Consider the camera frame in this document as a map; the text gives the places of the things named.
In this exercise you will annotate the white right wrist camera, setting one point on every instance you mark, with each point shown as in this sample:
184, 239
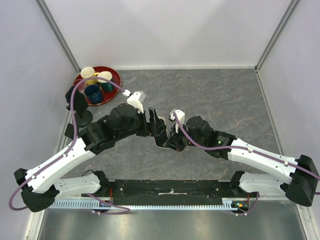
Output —
177, 116

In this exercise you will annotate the green mug white inside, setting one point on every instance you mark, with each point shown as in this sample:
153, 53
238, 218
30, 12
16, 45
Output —
105, 82

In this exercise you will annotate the light blue cable duct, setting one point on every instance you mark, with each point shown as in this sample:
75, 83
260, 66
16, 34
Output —
91, 204

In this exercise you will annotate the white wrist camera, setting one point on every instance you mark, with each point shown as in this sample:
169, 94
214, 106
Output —
177, 116
135, 99

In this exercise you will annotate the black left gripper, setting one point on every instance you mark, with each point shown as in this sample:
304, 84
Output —
149, 129

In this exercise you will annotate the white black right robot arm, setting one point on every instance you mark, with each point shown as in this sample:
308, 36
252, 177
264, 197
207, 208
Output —
294, 178

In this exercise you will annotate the black smartphone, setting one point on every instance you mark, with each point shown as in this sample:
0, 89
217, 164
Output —
80, 104

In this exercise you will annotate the clear drinking glass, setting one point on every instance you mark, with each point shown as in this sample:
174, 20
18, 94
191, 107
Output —
81, 88

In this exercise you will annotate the yellow mug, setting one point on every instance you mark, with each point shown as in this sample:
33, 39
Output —
88, 73

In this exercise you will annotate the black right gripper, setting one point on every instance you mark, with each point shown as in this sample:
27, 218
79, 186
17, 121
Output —
173, 142

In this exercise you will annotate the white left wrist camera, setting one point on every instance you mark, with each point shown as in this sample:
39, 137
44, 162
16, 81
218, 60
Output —
135, 99

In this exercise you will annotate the dark blue mug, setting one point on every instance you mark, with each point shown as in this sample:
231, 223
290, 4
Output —
94, 94

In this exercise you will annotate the pink-cased smartphone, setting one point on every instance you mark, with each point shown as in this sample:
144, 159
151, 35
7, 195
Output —
161, 132

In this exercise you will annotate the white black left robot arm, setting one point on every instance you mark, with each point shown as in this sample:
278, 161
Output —
44, 185

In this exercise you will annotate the black round-base phone stand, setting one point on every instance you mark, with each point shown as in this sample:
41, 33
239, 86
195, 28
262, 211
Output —
83, 116

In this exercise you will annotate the black angled desk phone stand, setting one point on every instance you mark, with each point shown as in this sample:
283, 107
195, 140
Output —
70, 131

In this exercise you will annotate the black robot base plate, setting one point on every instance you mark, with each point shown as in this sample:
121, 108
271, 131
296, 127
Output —
170, 192

